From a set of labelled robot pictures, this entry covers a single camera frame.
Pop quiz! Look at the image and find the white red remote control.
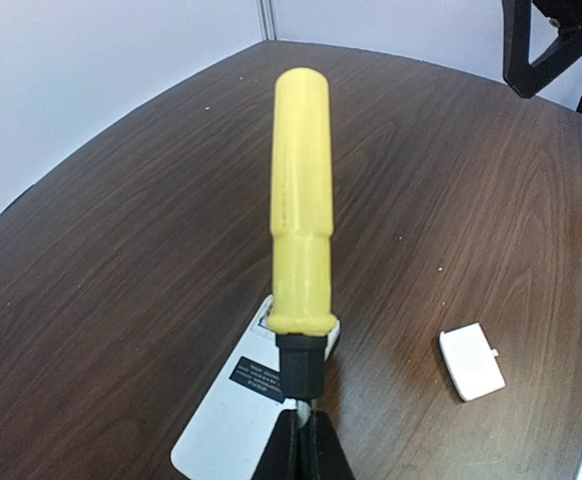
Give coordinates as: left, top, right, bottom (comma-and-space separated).
170, 293, 343, 480

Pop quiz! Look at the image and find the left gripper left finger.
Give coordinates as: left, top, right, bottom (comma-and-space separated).
252, 410, 301, 480

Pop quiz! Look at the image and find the white battery cover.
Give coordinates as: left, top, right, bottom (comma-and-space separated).
439, 323, 506, 402

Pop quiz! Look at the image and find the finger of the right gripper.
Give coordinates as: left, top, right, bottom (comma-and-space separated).
501, 0, 582, 99

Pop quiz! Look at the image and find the right aluminium frame post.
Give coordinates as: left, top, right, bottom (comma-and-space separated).
255, 0, 279, 41

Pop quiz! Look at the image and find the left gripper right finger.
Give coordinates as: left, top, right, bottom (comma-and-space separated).
300, 410, 355, 480

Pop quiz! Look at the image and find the yellow handled screwdriver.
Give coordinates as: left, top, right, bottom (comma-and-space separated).
268, 67, 337, 425

